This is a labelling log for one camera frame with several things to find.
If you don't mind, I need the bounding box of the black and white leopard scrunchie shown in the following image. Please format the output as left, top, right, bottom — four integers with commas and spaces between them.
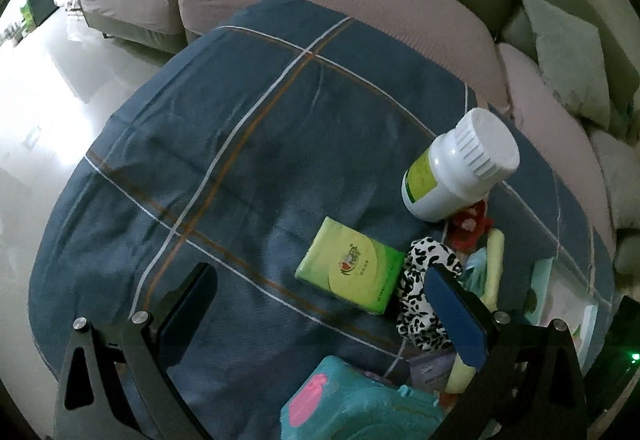
396, 237, 463, 352

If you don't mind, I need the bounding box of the light green pillow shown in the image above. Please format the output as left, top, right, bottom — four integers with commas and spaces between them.
520, 0, 613, 131

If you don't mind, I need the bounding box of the purple wipes packet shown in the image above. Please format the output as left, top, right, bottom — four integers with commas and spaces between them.
407, 352, 458, 392

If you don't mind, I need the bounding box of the small green cushion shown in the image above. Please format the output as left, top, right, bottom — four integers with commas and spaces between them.
614, 229, 640, 277

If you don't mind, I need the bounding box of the blue plaid blanket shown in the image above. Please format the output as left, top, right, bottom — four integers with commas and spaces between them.
27, 0, 616, 440

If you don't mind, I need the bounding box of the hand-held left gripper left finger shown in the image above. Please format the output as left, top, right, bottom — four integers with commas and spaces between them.
47, 261, 219, 440

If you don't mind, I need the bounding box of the grey-white cushion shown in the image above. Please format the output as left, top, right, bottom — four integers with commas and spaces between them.
590, 129, 640, 232

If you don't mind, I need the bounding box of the clear plastic tray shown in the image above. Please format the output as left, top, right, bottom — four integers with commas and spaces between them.
520, 257, 601, 338

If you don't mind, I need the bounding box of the white bottle with green label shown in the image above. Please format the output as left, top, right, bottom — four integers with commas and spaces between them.
401, 108, 521, 222

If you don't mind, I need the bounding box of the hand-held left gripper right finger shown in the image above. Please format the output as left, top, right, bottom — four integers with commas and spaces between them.
424, 264, 588, 440

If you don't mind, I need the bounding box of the green tissue packet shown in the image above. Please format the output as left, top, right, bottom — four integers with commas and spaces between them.
294, 216, 406, 316

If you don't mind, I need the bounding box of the red hair clip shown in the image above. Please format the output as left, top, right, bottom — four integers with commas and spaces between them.
445, 200, 496, 251

